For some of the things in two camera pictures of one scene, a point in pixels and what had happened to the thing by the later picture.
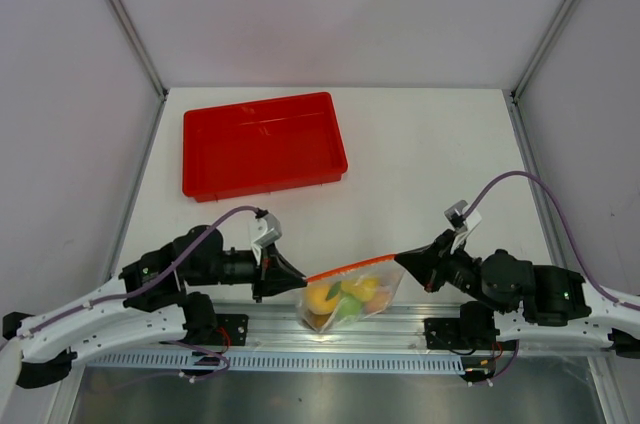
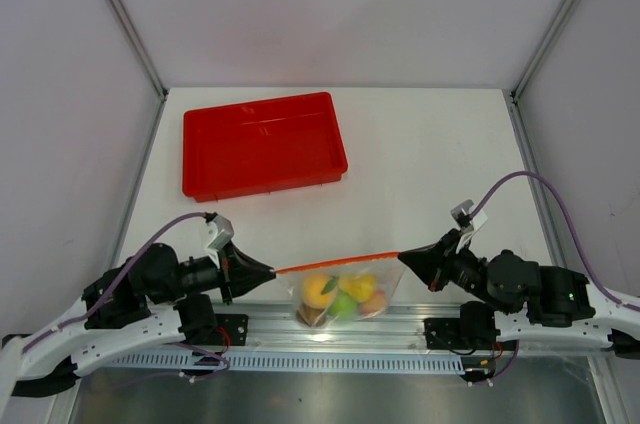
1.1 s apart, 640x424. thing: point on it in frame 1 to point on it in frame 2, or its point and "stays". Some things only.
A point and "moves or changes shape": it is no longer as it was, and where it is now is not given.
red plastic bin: x=247 y=148 stays
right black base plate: x=442 y=333 stays
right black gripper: x=428 y=263 stays
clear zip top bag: x=338 y=297 moves or changes shape
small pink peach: x=378 y=303 stays
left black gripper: x=275 y=274 to x=239 y=274
